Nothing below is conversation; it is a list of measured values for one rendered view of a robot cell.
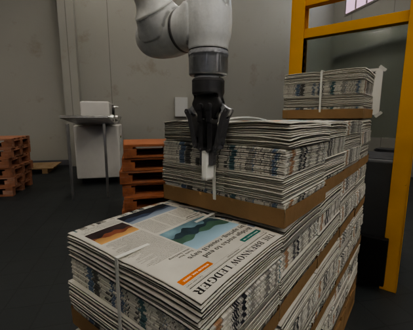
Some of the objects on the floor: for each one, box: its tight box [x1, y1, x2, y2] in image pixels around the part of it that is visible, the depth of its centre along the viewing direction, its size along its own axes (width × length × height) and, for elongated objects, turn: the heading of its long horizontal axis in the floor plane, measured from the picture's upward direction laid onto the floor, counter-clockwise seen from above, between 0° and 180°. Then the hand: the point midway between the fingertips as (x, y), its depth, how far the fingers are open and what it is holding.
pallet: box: [32, 162, 62, 174], centre depth 569 cm, size 121×83×11 cm
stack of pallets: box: [119, 139, 169, 214], centre depth 332 cm, size 112×77×81 cm
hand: (207, 165), depth 68 cm, fingers closed
